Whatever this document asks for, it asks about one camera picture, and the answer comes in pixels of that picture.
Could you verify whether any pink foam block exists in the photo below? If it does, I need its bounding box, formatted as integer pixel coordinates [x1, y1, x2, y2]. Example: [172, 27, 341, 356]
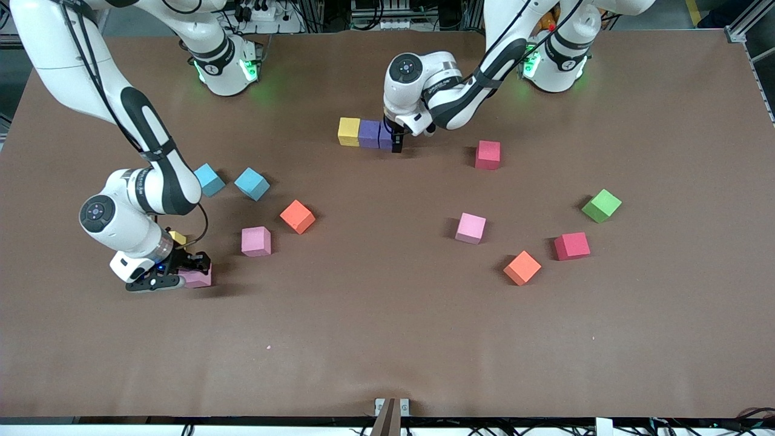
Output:
[241, 226, 272, 257]
[455, 213, 487, 245]
[180, 266, 213, 289]

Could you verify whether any orange foam block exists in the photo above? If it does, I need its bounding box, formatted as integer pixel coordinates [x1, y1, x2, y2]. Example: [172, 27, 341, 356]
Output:
[503, 250, 543, 286]
[279, 199, 317, 235]

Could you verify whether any red foam block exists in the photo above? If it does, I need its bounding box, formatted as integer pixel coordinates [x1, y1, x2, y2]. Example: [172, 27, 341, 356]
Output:
[475, 140, 502, 171]
[553, 232, 592, 262]

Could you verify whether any blue foam block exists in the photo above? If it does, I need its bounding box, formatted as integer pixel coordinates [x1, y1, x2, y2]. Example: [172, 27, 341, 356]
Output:
[195, 163, 226, 198]
[234, 167, 271, 202]

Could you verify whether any green foam block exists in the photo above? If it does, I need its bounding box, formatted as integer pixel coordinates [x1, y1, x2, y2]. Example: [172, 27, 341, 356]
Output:
[581, 188, 623, 224]

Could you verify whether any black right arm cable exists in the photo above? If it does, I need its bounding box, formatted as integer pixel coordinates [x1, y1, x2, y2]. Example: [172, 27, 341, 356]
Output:
[61, 0, 209, 250]

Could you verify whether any metal table edge bracket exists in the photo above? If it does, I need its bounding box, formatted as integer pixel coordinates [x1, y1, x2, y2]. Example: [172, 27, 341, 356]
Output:
[375, 398, 411, 417]

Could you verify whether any aluminium frame rail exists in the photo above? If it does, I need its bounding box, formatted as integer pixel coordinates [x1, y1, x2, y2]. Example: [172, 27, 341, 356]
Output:
[0, 0, 25, 50]
[724, 9, 775, 44]

